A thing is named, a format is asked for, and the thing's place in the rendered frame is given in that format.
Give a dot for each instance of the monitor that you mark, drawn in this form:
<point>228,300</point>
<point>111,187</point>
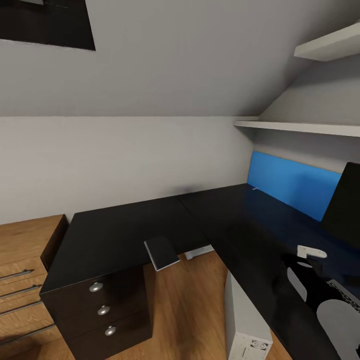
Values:
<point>342,217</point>

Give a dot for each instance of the desk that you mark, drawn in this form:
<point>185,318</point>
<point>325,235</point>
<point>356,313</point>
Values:
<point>248,229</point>

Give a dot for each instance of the desktop computer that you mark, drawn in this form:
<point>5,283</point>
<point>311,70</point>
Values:
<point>248,336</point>

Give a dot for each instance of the bookcase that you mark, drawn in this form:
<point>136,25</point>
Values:
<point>339,44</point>

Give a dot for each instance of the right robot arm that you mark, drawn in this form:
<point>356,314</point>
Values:
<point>340,321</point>

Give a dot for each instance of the keyboard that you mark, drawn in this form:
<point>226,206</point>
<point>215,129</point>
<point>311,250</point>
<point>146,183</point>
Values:
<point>353,301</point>

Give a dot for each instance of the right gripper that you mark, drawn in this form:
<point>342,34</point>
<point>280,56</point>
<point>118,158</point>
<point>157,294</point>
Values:
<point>289,258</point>

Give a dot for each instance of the notebook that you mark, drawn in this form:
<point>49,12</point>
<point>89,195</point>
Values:
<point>161,252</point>

